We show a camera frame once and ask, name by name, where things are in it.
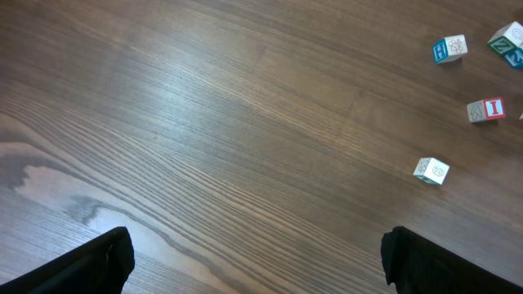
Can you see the blue letter wooden block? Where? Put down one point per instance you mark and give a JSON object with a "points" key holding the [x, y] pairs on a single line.
{"points": [[449, 49]]}

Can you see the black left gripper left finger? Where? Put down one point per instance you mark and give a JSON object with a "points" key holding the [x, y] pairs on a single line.
{"points": [[101, 265]]}

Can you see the green number six block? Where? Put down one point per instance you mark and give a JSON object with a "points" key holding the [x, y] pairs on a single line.
{"points": [[431, 171]]}

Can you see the green Z wooden block left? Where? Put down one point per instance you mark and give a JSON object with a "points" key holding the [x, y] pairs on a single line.
{"points": [[507, 39]]}

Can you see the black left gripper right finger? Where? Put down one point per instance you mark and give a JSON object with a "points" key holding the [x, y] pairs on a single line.
{"points": [[415, 265]]}

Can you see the red I wooden block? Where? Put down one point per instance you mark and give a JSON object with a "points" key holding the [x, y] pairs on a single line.
{"points": [[485, 110]]}

